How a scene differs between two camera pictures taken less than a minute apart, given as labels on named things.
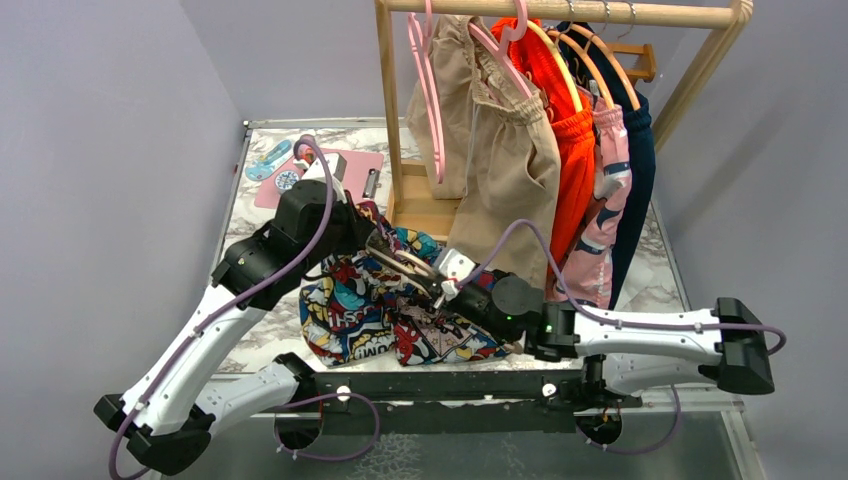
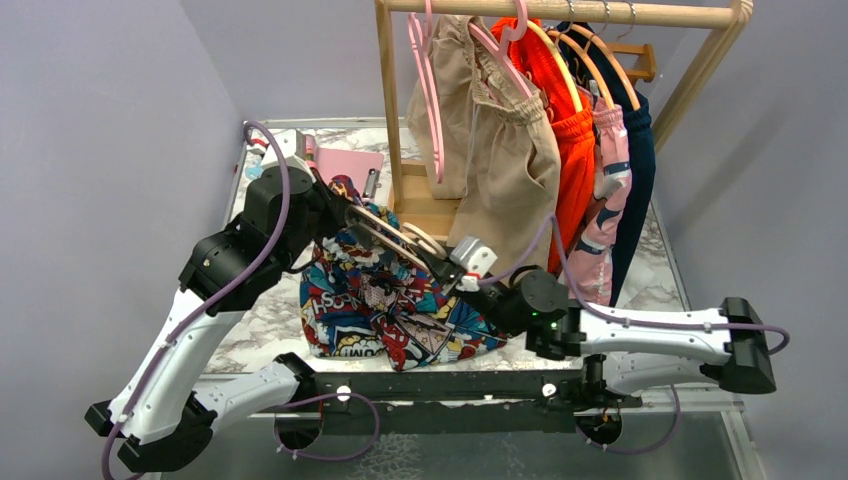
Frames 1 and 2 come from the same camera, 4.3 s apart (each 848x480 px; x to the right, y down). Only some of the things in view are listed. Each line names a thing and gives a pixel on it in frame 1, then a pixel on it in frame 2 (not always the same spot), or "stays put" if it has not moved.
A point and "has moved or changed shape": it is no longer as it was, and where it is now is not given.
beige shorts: (487, 146) stays put
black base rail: (453, 403) stays put
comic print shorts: (354, 312) has moved or changed shape
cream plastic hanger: (405, 262) to (429, 242)
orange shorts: (575, 132) stays put
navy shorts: (629, 95) stays put
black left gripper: (359, 229) to (335, 207)
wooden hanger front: (564, 61) stays put
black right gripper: (450, 303) stays put
